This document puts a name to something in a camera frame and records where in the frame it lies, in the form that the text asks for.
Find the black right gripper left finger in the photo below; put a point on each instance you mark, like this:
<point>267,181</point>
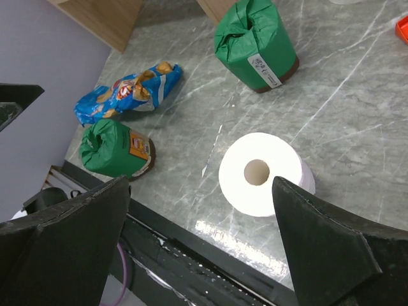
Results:
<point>62,255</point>

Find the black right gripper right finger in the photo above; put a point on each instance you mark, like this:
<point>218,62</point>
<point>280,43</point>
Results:
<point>336,257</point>

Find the green roll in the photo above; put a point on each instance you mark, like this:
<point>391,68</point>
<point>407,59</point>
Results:
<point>113,149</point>
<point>252,42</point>

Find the blue chips bag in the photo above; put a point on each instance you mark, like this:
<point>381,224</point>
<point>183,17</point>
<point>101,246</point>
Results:
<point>142,92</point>

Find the wooden shelf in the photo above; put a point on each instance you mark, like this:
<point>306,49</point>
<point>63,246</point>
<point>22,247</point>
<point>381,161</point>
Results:
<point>115,23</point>

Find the white paper towel roll front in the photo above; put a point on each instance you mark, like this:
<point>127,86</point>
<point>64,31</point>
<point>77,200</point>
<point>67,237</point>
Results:
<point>249,166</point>

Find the orange razor package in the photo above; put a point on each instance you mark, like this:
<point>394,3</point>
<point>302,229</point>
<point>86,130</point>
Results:
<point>401,29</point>

